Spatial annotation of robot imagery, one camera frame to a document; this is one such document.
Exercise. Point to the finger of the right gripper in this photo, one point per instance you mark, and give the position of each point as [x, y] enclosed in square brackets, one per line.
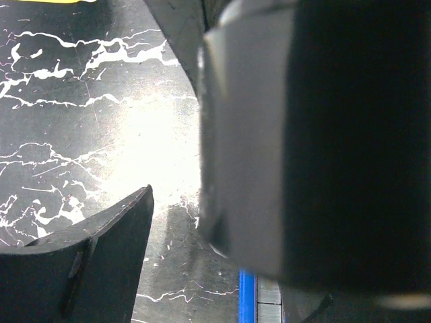
[184, 24]

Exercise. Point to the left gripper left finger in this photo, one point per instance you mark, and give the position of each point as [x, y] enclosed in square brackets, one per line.
[87, 272]

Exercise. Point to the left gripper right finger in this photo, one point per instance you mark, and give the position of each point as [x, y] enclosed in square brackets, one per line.
[301, 306]

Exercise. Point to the small whiteboard orange frame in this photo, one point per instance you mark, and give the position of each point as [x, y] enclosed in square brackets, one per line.
[64, 1]

